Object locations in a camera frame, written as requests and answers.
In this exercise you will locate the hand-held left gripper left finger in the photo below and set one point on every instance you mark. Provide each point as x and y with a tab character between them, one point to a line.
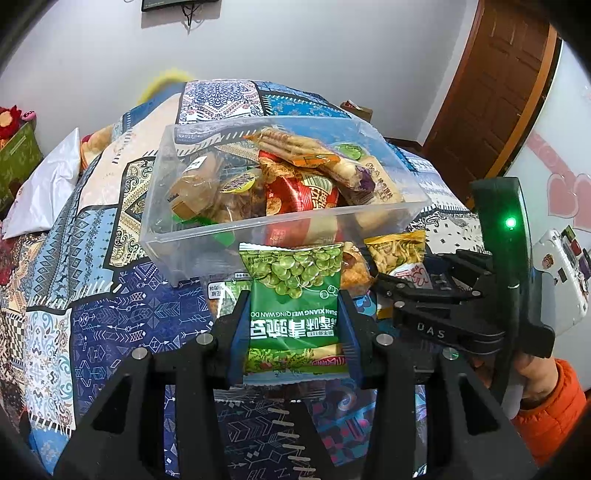
238	332

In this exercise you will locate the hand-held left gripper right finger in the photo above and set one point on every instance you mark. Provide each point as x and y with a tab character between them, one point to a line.
349	332

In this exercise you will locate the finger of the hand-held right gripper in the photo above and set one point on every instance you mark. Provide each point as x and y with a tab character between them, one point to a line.
461	272
429	330

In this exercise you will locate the small pink white snack packet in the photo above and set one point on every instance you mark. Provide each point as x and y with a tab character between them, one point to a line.
418	275

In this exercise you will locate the green pea snack packet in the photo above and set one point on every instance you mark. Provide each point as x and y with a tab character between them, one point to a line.
295	295

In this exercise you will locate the yellow fried strips snack packet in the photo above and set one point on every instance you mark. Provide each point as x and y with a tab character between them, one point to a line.
399	249

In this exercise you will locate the clear plastic storage container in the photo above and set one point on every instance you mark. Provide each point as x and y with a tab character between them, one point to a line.
207	249

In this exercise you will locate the sliced bread packet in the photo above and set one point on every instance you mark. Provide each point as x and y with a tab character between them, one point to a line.
374	217

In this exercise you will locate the large red packet white label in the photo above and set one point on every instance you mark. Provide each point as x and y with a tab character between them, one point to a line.
295	230

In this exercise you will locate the purple and cream snack packet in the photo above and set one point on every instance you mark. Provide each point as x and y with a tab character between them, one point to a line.
374	184

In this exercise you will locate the red orange snack packet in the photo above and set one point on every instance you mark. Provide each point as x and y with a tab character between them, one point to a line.
300	194

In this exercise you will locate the brown cake roll packet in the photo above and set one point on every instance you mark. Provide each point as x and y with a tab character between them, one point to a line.
194	182

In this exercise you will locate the small green snack packet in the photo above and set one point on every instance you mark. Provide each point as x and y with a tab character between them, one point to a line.
349	151

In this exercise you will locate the rectangular biscuit packet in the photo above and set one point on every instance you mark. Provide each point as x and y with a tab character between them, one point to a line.
286	145

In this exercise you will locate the person's right forearm orange sleeve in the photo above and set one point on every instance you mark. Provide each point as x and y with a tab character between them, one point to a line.
554	415

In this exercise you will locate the person's right hand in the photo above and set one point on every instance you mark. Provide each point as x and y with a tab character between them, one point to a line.
533	371

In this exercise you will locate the green packet white label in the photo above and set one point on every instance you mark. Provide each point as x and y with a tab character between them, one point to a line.
226	295

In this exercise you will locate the white stickered case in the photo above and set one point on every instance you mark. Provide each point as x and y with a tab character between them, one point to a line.
561	286

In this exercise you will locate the orange chips snack packet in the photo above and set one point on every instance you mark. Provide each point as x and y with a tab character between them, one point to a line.
358	272

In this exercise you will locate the patchwork printed blanket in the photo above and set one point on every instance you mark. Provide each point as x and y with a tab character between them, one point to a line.
115	300

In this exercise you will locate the white heart-print wardrobe door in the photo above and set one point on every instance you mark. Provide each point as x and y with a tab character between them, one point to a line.
563	152

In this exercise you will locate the cardboard box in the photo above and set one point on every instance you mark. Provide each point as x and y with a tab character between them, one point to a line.
359	110

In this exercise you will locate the brown wooden door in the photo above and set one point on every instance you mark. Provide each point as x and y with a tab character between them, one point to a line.
498	83

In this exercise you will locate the white pillow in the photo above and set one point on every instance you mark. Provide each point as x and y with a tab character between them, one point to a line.
46	194

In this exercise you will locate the orange patterned cushion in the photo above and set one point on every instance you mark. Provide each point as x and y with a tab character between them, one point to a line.
94	143

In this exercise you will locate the green storage box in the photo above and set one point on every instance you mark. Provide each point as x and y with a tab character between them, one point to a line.
16	161

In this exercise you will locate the red plush flower toy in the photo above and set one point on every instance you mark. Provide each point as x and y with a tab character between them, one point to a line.
14	121

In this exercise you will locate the small black wall monitor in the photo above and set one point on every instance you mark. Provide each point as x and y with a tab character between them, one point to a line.
180	3

